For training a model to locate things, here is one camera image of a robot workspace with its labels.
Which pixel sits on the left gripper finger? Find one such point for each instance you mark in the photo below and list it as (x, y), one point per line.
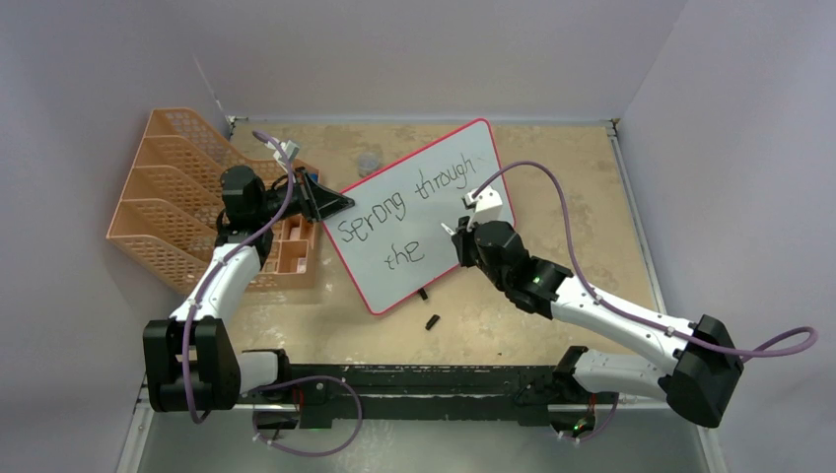
(316, 190)
(327, 203)

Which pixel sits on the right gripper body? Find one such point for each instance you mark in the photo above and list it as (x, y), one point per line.
(468, 250)

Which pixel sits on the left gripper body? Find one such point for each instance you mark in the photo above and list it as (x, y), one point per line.
(302, 200)

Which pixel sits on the red-framed whiteboard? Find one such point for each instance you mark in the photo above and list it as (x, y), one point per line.
(391, 242)

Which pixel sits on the black marker cap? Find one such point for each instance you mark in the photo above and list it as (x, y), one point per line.
(431, 322)

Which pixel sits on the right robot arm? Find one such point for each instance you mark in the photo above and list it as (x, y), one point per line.
(688, 365)

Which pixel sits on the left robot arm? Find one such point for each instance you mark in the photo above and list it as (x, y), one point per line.
(191, 365)

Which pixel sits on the clear jar of clips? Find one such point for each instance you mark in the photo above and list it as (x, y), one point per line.
(369, 163)

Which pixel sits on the orange plastic file organizer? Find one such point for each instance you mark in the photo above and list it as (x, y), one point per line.
(166, 215)

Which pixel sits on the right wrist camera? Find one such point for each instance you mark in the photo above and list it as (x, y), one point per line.
(484, 206)

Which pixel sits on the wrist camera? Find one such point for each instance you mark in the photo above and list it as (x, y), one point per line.
(484, 206)
(287, 152)

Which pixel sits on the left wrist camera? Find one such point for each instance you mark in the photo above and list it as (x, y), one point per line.
(287, 152)

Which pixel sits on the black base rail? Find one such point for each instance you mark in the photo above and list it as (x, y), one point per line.
(532, 396)

